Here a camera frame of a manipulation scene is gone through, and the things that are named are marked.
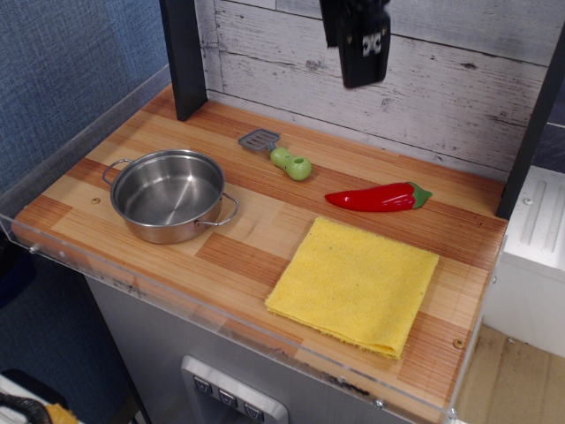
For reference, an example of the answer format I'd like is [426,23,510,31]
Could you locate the yellow folded cloth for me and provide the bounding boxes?
[265,217,439,360]

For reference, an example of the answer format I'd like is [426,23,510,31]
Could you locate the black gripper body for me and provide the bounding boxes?
[338,0,389,16]

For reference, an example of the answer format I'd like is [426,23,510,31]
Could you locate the grey toy fridge cabinet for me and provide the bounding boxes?
[87,278,404,423]

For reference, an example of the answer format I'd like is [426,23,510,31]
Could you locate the black corrugated hose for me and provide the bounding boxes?
[0,395,49,424]

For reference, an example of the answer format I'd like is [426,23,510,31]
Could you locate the dark grey post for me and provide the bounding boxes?
[160,0,207,121]
[496,28,564,219]

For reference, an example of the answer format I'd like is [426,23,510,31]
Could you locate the yellow object bottom left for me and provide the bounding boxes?
[45,404,80,424]

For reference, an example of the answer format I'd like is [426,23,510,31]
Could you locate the white side cabinet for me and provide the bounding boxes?
[483,166,564,357]

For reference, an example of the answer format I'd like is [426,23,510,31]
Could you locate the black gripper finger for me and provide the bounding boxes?
[320,0,341,48]
[337,11,391,88]

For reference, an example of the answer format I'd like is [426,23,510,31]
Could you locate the dark grey left post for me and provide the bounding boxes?
[160,0,207,121]

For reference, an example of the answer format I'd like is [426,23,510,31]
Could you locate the red toy chili pepper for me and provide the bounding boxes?
[325,182,433,212]

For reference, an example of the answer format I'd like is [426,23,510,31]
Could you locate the clear acrylic guard rail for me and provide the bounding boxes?
[1,70,504,422]

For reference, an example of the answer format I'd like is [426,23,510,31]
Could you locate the silver dispenser button panel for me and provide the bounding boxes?
[181,355,290,423]

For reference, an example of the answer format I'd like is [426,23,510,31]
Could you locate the dark grey right post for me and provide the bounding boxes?
[496,28,564,219]

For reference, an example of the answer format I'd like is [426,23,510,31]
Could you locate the toy spatula green handle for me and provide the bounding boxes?
[237,128,312,181]

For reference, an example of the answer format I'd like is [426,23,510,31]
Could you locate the stainless steel pot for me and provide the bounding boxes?
[102,149,239,245]

